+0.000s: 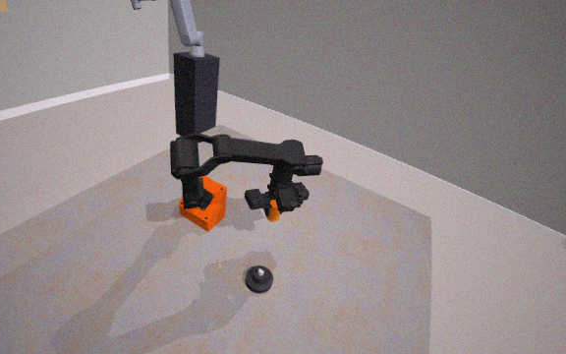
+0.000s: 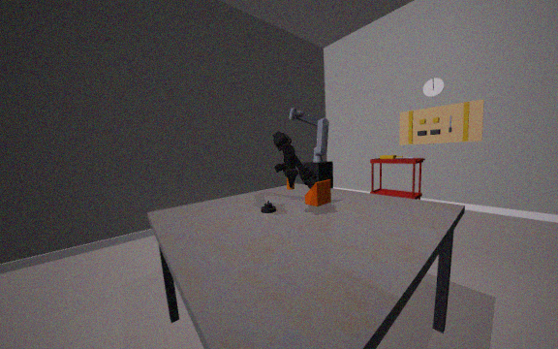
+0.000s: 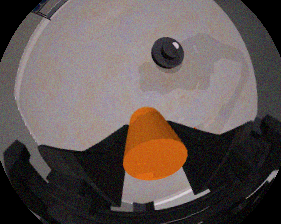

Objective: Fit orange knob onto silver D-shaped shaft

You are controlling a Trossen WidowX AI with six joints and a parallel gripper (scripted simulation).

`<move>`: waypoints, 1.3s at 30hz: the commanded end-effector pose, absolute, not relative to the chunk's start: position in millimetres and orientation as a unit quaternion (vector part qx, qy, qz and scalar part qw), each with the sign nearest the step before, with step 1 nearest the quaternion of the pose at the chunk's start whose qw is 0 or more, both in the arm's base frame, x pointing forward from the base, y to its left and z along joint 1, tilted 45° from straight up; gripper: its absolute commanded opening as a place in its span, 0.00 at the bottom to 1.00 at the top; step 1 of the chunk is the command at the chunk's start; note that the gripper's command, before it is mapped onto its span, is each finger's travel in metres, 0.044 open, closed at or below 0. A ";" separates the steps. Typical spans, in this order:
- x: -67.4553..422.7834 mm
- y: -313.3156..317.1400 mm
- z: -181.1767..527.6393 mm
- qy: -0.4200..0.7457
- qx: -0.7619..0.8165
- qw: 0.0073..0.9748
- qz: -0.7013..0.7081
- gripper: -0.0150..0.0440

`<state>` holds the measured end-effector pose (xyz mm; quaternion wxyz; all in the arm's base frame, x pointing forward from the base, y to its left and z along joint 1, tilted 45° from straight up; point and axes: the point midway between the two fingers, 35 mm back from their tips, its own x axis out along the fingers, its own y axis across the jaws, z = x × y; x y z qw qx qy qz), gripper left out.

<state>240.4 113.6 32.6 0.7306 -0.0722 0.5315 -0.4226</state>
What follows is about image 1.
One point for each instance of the orange knob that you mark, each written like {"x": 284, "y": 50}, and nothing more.
{"x": 274, "y": 213}

